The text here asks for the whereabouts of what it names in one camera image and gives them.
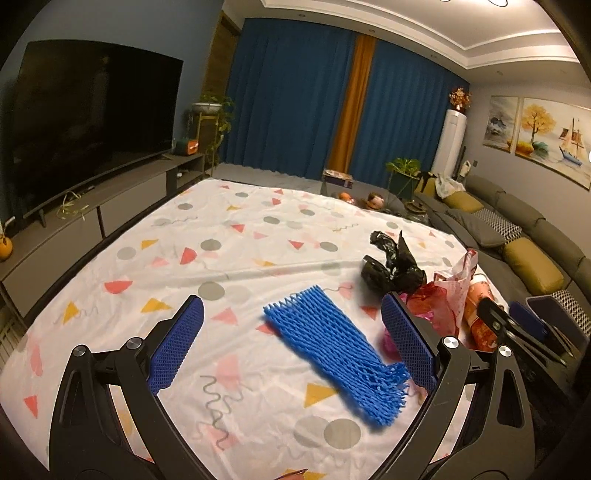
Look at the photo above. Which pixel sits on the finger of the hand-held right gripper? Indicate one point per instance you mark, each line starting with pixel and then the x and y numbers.
pixel 531 321
pixel 503 325

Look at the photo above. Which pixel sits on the orange gourd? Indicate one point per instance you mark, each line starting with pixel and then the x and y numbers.
pixel 4 248

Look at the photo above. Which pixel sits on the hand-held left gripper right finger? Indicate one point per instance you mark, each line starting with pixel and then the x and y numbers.
pixel 408 341

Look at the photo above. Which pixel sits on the red white plastic bag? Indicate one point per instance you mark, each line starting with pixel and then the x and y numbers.
pixel 461 286

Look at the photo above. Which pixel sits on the small landscape painting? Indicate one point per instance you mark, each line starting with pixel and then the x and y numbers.
pixel 501 122

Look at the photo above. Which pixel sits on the doll head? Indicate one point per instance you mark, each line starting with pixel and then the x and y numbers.
pixel 376 201

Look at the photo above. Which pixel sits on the dark tray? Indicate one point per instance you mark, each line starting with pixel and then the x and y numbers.
pixel 418 206

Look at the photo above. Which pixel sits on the patterned white tablecloth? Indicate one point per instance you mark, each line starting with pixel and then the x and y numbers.
pixel 184 240

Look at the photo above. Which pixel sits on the white standing air conditioner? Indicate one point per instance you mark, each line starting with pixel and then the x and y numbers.
pixel 449 143

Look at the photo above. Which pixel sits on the grey sofa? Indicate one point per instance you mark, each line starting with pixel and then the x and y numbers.
pixel 531 217

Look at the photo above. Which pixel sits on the black plastic bag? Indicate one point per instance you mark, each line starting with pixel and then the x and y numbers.
pixel 397 267

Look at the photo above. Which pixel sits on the gold plant stand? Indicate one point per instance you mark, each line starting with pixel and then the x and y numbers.
pixel 203 134

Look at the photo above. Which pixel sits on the red printed paper cup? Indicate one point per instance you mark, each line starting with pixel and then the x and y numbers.
pixel 478 318

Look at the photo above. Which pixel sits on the small yellow pillow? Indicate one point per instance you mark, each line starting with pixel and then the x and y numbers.
pixel 461 201

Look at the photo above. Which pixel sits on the grey plastic bin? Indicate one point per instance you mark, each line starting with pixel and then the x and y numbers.
pixel 561 318

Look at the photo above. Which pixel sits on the flat grey pillow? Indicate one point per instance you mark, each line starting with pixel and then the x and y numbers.
pixel 480 230

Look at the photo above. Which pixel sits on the green plant in dark pot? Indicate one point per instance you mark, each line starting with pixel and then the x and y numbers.
pixel 404 168

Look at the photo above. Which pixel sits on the blue foam net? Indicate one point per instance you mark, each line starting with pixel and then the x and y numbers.
pixel 323 341

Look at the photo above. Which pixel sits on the dark red plastic bag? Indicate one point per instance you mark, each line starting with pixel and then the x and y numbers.
pixel 429 304

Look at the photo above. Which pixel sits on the white cloth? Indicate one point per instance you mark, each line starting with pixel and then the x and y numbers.
pixel 449 187

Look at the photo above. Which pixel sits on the trailing potted plant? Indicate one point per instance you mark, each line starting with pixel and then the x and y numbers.
pixel 212 104

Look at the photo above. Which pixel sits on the dried yellow stems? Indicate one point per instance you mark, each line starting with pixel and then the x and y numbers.
pixel 71 205

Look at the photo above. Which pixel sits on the orange curtain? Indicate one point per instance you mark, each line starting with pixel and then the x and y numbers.
pixel 353 106

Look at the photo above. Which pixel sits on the orange artificial flowers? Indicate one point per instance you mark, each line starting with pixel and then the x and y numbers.
pixel 460 99

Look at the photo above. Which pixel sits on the black television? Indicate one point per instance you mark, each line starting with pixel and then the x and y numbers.
pixel 92 124

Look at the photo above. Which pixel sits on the orange toy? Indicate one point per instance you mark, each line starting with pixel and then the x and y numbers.
pixel 346 196

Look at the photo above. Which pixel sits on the large yellow pillow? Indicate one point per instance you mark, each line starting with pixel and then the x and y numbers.
pixel 533 265

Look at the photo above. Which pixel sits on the grey television cabinet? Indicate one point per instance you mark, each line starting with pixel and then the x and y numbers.
pixel 115 203

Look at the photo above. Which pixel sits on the tree and sailboat painting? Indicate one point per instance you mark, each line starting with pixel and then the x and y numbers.
pixel 554 138

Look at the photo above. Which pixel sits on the colourful box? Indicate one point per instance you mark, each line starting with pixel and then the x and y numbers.
pixel 338 177

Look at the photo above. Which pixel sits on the black white patterned pillow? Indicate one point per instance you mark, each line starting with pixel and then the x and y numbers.
pixel 570 302
pixel 501 224

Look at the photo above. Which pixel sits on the small white object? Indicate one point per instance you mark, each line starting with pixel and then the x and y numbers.
pixel 466 167

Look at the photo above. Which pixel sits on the brown wooden door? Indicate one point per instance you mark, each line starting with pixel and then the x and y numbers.
pixel 217 78

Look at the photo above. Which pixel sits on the blue curtain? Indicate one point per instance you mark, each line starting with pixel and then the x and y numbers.
pixel 406 120
pixel 286 97

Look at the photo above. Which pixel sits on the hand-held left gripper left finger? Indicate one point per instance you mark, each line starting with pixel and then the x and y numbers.
pixel 178 341

